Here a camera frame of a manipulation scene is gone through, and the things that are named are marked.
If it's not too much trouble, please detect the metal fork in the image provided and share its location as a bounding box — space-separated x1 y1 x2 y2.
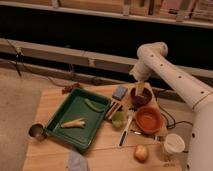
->
130 129 161 141

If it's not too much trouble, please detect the red yellow apple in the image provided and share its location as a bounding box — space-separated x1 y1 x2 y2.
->
134 145 149 162

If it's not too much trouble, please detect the brown toy on table edge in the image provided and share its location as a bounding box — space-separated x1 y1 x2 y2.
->
62 83 81 94

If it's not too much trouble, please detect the white plastic cup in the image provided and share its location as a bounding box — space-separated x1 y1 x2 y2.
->
163 133 185 155

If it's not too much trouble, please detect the green plastic tray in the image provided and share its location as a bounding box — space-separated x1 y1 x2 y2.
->
45 88 111 150

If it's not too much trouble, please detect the black cable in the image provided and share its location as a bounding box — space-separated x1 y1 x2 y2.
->
156 89 194 130

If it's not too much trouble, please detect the small green cup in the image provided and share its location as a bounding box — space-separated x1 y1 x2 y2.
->
112 111 125 129

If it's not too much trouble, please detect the striped wooden block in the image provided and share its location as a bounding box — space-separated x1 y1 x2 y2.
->
105 101 122 120

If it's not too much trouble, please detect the grey cloth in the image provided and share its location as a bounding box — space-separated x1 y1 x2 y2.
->
67 151 89 171

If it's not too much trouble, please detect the green pea pod toy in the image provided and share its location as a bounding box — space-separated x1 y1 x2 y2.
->
84 98 104 112

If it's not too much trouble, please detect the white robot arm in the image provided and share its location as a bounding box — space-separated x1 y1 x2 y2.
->
129 42 213 171

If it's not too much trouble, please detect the orange bowl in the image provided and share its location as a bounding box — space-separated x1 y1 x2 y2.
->
135 107 163 135

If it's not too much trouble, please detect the blue sponge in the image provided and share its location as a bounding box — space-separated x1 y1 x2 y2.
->
112 86 127 101

